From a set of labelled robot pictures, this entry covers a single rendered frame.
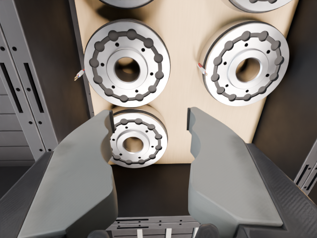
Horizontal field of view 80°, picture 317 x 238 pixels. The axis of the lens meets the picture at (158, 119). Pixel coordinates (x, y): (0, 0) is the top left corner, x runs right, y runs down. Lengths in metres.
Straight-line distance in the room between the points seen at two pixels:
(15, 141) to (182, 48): 0.30
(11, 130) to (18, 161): 0.07
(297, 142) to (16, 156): 0.42
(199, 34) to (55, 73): 0.17
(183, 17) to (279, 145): 0.21
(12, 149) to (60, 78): 0.21
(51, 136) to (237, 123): 0.26
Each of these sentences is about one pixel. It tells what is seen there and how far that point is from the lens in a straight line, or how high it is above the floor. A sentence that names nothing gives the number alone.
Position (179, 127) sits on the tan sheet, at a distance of 0.31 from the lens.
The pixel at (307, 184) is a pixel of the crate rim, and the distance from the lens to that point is 0.32.
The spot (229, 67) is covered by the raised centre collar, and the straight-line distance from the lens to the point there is 0.25.
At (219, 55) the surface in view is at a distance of 0.25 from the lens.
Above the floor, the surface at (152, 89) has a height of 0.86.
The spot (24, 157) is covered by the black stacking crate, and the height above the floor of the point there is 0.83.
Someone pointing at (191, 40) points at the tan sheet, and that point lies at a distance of 0.26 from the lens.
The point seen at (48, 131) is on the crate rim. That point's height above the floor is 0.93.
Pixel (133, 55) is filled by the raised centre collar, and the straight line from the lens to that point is 0.23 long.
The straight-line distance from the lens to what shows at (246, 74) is 0.28.
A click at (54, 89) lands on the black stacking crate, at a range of 0.21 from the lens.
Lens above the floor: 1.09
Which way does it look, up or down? 59 degrees down
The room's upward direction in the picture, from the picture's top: 175 degrees clockwise
